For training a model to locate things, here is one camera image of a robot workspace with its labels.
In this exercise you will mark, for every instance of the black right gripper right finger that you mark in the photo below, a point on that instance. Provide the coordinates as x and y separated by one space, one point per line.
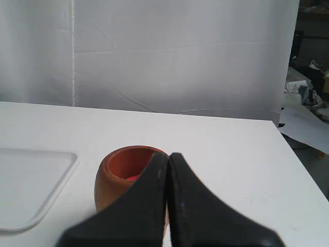
199 218

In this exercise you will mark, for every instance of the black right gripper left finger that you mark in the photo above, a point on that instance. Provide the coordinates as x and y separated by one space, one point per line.
137 218

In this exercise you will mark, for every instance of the red object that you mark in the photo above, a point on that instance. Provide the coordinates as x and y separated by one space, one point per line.
133 178

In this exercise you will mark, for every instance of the brown wooden mortar bowl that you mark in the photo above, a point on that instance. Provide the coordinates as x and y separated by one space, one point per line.
116 167

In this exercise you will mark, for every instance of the white plastic tray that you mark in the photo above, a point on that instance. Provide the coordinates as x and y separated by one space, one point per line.
31 180

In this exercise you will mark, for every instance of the crumpled clutter pile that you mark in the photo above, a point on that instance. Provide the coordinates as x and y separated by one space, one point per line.
308 62

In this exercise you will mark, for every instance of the white backdrop sheet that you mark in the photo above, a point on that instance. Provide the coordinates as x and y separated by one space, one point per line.
211 58

